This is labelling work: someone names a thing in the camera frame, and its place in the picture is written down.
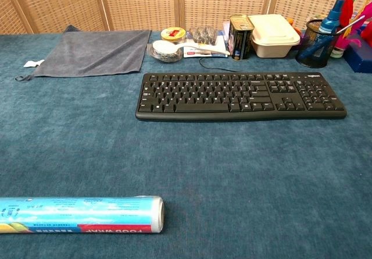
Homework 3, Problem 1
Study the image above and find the black computer keyboard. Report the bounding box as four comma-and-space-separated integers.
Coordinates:
135, 72, 348, 123

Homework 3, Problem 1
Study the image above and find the teal table cloth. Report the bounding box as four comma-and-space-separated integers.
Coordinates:
0, 30, 372, 259

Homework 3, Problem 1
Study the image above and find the white red printed packet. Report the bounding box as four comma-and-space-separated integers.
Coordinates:
183, 30, 229, 59

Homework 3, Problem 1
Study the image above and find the white plastic spoon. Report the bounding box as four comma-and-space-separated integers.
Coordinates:
152, 40, 231, 56

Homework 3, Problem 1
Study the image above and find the yellow lidded round tin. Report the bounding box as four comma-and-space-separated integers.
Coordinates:
160, 27, 187, 44

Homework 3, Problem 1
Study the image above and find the clear bag of dark items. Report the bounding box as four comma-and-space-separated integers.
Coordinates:
189, 25, 218, 45

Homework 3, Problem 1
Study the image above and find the dark rectangular food can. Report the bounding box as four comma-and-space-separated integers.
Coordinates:
228, 14, 255, 62

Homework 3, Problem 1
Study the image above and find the grey microfibre towel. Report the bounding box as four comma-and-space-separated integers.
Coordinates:
15, 25, 152, 82

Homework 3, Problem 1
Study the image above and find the beige lidded food container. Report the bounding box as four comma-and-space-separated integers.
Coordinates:
248, 13, 301, 59

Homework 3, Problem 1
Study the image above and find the woven rattan folding screen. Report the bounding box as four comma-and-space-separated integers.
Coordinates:
0, 0, 372, 35

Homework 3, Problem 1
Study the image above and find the blue food wrap roll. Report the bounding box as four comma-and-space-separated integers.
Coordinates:
0, 195, 165, 235

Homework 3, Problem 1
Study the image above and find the black mesh pen holder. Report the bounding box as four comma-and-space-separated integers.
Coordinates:
295, 19, 342, 69

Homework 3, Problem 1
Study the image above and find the dark blue box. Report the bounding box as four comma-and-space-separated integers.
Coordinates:
343, 41, 372, 74

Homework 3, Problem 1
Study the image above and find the colourful feather shuttlecock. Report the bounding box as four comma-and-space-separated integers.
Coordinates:
331, 2, 372, 59

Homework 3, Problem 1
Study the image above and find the black keyboard cable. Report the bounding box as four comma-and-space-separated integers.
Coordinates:
199, 56, 239, 73

